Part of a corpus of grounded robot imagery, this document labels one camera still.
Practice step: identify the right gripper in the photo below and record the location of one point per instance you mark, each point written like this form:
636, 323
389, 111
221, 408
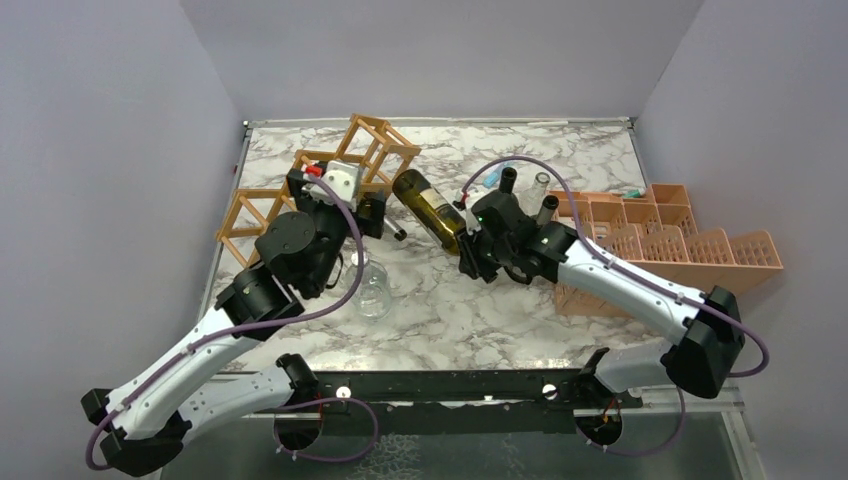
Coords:
470, 259

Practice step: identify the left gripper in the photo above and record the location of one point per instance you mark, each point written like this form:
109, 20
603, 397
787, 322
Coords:
372, 225

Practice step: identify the green wine bottle black neck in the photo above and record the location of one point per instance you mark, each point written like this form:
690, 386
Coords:
430, 208

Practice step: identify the green wine bottle black top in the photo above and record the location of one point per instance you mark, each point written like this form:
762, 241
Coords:
507, 181

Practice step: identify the clear round glass bottle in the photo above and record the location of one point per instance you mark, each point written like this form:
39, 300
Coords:
372, 299

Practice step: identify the green wine bottle brown label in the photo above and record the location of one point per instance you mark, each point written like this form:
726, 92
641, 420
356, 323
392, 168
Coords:
393, 228

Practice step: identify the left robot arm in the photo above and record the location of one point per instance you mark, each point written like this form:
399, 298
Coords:
144, 424

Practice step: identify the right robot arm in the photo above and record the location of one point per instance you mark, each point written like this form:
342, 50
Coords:
702, 333

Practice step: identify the wooden wine rack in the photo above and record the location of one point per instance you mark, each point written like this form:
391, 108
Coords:
369, 158

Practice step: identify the clear slim glass bottle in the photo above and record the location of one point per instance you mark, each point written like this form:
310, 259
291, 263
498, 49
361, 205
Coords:
532, 198

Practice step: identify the green wine bottle silver neck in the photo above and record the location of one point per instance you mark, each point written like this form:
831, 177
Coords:
548, 210

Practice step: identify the orange plastic crate rack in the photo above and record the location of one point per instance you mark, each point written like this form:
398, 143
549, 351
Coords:
658, 233

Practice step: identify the blue highlighter pen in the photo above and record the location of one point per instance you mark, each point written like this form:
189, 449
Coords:
493, 177

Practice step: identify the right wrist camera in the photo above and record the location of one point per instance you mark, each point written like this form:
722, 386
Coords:
462, 205

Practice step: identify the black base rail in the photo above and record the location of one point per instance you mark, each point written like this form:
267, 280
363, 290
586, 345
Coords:
448, 402

